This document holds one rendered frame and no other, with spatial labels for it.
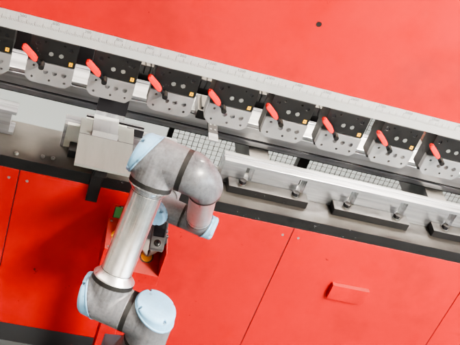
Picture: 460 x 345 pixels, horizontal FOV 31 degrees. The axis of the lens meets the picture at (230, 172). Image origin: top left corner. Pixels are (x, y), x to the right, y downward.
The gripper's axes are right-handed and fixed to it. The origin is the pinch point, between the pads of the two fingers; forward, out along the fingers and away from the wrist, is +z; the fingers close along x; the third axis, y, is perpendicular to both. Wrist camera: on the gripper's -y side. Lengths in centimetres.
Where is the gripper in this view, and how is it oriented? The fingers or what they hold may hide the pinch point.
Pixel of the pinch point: (147, 254)
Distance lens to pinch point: 280.7
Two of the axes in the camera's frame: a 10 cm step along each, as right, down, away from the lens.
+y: -0.1, -6.5, 7.6
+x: -9.5, -2.2, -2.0
